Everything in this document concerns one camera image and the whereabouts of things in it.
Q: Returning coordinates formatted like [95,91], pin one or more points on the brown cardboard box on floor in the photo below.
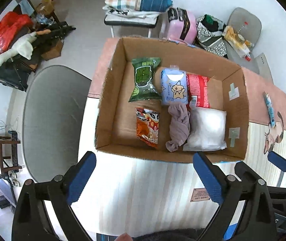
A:
[52,50]

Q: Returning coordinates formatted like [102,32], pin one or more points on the grey round chair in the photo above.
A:
[52,121]

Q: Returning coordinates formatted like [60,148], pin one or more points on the red plastic bag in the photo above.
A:
[10,25]

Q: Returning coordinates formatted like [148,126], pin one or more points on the blue cartoon tissue pack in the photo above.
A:
[173,86]

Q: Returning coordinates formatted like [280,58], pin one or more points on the white goose plush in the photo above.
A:
[23,46]

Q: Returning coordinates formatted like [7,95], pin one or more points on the blue stick packet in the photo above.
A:
[270,109]

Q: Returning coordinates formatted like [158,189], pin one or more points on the grey cushioned chair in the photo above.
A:
[236,19]

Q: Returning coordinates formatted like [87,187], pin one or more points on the black white patterned bag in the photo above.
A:
[209,35]

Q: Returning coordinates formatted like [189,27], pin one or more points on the clear plastic bottle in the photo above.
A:
[242,32]

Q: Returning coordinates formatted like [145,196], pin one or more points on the small brown label card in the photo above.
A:
[199,194]

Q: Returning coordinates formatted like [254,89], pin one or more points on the pink suitcase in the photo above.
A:
[178,25]

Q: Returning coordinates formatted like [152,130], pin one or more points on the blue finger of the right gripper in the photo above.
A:
[277,160]

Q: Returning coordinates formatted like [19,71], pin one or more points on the open cardboard box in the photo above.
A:
[165,101]

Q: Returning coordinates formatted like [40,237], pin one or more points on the green snack bag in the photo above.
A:
[144,70]

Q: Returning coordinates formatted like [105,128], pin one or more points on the person hand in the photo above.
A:
[124,237]

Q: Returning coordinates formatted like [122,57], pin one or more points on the yellow plastic bag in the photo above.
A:
[239,44]

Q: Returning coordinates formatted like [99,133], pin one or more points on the mauve cloth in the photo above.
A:
[179,128]

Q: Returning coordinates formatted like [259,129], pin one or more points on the white bench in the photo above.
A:
[116,20]

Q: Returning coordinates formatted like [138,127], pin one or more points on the orange cartoon snack bag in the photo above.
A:
[147,126]

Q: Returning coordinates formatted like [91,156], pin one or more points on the black stroller frame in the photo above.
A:
[15,71]

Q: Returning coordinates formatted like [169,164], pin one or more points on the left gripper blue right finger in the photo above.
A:
[225,190]

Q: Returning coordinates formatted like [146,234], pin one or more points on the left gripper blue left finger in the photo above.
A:
[31,220]

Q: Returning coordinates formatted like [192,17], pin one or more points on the white soft pack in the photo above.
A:
[207,130]

